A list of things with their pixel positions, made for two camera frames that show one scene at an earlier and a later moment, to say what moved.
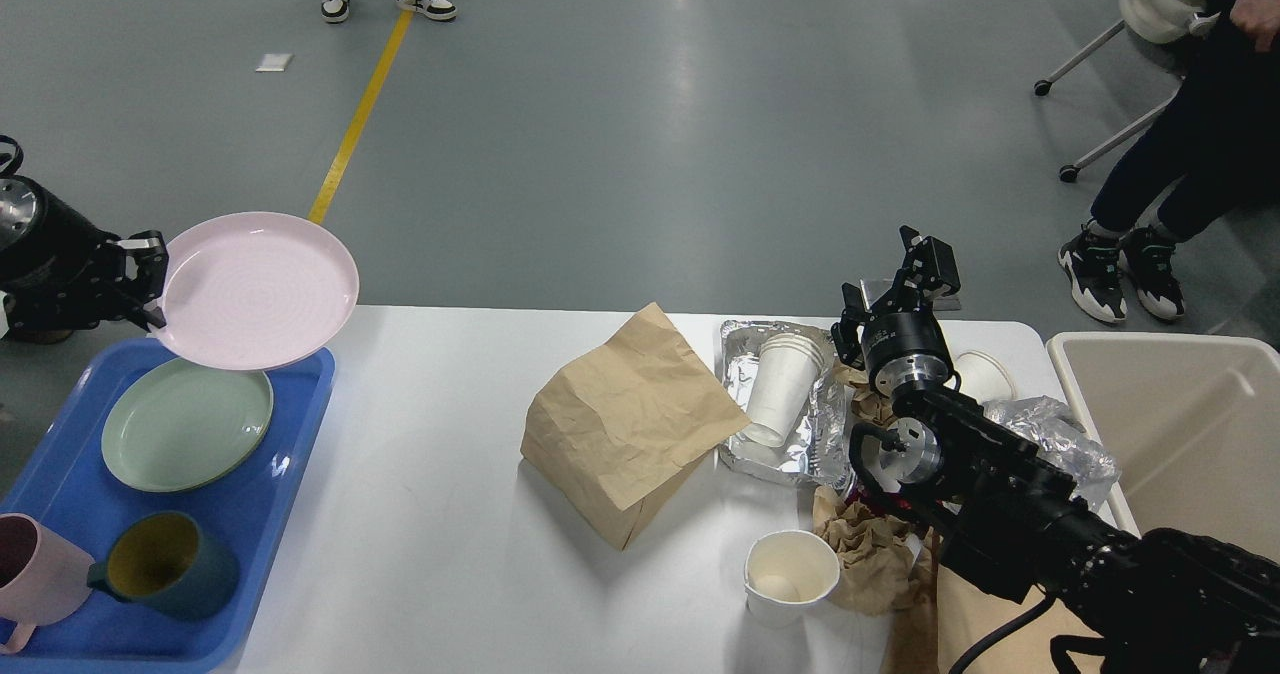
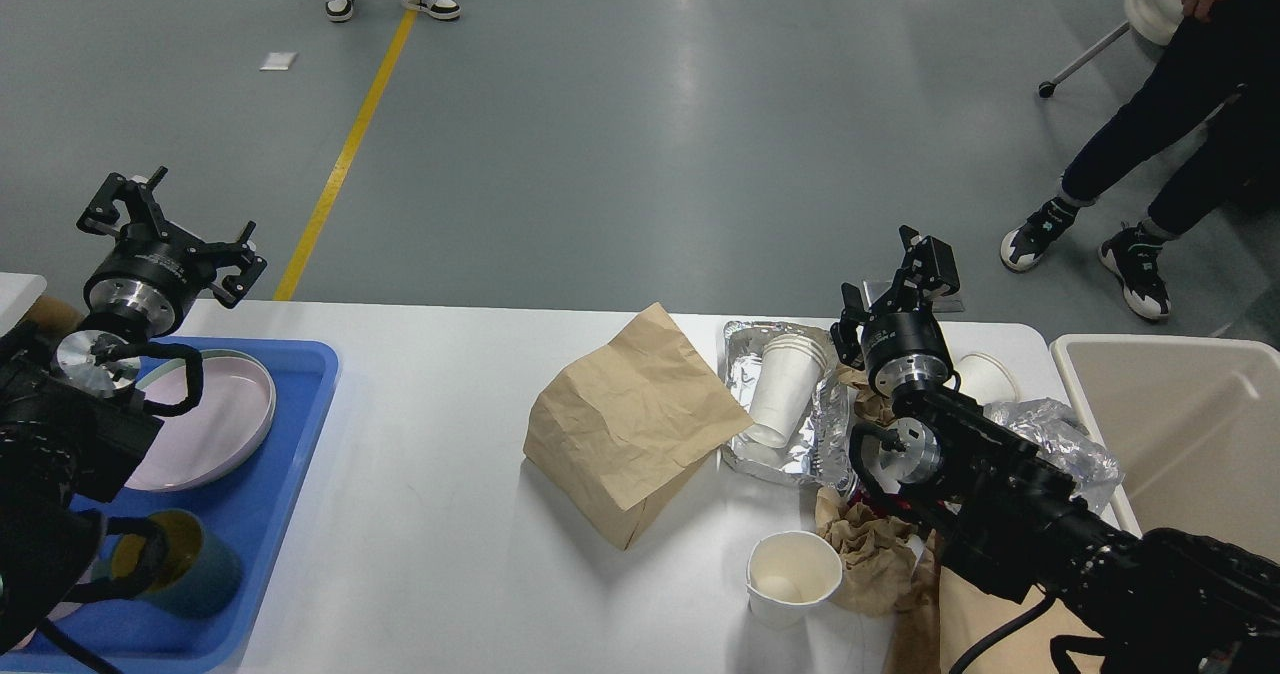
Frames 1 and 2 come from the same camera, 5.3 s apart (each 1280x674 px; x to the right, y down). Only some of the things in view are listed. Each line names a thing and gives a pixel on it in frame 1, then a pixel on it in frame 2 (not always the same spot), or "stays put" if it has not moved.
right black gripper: [904, 347] stays put
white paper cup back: [986, 375] stays put
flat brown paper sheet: [967, 614] stays put
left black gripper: [58, 271] → [148, 277]
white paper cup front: [785, 573] stays put
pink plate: [252, 291] → [236, 408]
